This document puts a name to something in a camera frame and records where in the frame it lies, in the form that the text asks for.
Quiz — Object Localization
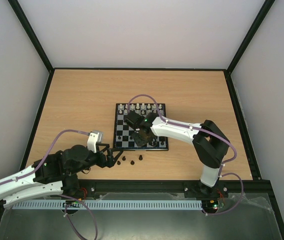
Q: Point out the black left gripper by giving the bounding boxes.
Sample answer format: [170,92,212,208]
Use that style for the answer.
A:
[68,143,125,176]

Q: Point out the black pawn g-file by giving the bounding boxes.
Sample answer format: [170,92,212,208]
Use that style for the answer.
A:
[122,136,129,141]

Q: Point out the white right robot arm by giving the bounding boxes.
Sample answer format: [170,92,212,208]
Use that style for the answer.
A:
[123,110,230,196]

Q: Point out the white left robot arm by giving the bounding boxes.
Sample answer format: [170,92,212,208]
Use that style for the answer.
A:
[0,143,123,209]

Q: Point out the black and silver chessboard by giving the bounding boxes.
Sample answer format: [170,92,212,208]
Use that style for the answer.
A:
[113,102,169,151]

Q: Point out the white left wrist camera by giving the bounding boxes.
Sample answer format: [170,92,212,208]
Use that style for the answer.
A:
[87,130,104,153]

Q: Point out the black aluminium front rail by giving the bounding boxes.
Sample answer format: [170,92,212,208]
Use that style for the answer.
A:
[79,179,275,200]

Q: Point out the light blue cable duct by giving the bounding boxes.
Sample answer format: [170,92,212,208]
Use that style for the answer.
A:
[12,199,203,211]

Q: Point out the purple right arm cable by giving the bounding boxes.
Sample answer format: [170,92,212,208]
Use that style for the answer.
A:
[127,94,244,217]

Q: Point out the black frame post rear left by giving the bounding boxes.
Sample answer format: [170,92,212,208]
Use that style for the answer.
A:
[8,0,54,73]

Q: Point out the black frame post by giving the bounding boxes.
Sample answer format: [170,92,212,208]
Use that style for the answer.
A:
[8,0,54,73]
[227,0,275,75]

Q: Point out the black frame post rear right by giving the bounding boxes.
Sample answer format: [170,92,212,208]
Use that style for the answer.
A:
[227,0,275,75]

